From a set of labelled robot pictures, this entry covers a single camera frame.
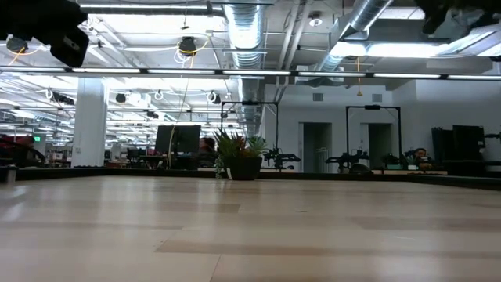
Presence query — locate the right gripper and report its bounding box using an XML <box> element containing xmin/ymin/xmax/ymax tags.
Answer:
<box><xmin>414</xmin><ymin>0</ymin><xmax>501</xmax><ymax>36</ymax></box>

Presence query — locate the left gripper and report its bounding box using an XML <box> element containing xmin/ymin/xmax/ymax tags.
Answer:
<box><xmin>0</xmin><ymin>0</ymin><xmax>89</xmax><ymax>68</ymax></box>

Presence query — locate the white square column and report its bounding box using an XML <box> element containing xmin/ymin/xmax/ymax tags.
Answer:
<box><xmin>71</xmin><ymin>77</ymin><xmax>109</xmax><ymax>168</ymax></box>

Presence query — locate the person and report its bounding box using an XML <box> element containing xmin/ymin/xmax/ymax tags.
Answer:
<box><xmin>198</xmin><ymin>136</ymin><xmax>217</xmax><ymax>168</ymax></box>
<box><xmin>0</xmin><ymin>134</ymin><xmax>47</xmax><ymax>168</ymax></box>
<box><xmin>413</xmin><ymin>147</ymin><xmax>434</xmax><ymax>171</ymax></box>

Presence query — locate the black cabinet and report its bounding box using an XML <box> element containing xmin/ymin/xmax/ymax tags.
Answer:
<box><xmin>431</xmin><ymin>125</ymin><xmax>487</xmax><ymax>177</ymax></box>

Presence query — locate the doorway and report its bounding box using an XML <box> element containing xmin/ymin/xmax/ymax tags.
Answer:
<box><xmin>359</xmin><ymin>122</ymin><xmax>393</xmax><ymax>169</ymax></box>
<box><xmin>299</xmin><ymin>121</ymin><xmax>333</xmax><ymax>174</ymax></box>

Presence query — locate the background black monitor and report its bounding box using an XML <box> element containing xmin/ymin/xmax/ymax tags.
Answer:
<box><xmin>155</xmin><ymin>125</ymin><xmax>202</xmax><ymax>154</ymax></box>

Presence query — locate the overhead LED light bar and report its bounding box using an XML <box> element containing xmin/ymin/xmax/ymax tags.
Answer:
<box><xmin>0</xmin><ymin>65</ymin><xmax>501</xmax><ymax>81</ymax></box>

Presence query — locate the potted succulent plant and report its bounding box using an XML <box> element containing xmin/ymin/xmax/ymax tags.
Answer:
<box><xmin>214</xmin><ymin>128</ymin><xmax>269</xmax><ymax>182</ymax></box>

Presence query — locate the hanging black cable reel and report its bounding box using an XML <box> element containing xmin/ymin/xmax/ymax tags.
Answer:
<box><xmin>5</xmin><ymin>35</ymin><xmax>29</xmax><ymax>55</ymax></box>
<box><xmin>178</xmin><ymin>36</ymin><xmax>199</xmax><ymax>56</ymax></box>

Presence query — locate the silver spiral air duct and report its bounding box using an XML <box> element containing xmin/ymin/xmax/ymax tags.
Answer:
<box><xmin>312</xmin><ymin>0</ymin><xmax>395</xmax><ymax>83</ymax></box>
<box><xmin>222</xmin><ymin>0</ymin><xmax>267</xmax><ymax>138</ymax></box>

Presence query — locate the yellow hanging cord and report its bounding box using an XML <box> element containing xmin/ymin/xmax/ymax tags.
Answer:
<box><xmin>355</xmin><ymin>56</ymin><xmax>363</xmax><ymax>97</ymax></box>

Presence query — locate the black background rig frame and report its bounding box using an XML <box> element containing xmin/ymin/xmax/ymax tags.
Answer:
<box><xmin>220</xmin><ymin>100</ymin><xmax>280</xmax><ymax>157</ymax></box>
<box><xmin>345</xmin><ymin>104</ymin><xmax>402</xmax><ymax>157</ymax></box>

